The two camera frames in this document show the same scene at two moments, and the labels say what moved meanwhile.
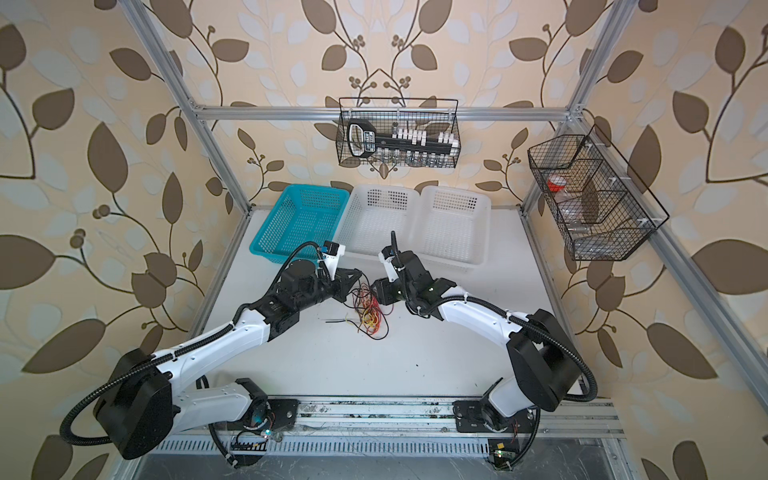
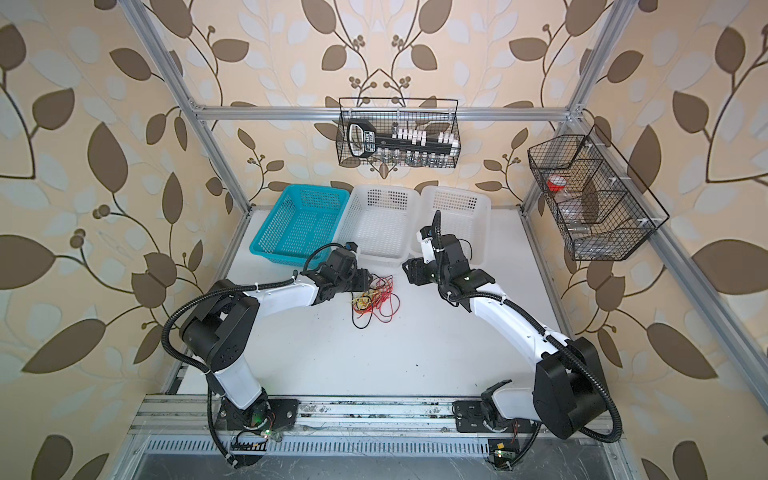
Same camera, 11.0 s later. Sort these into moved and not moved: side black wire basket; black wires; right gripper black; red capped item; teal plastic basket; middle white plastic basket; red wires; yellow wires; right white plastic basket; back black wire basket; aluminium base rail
Moved: right gripper black; yellow wires; black wires; red wires
Not moved: teal plastic basket; middle white plastic basket; right white plastic basket; aluminium base rail; red capped item; side black wire basket; back black wire basket
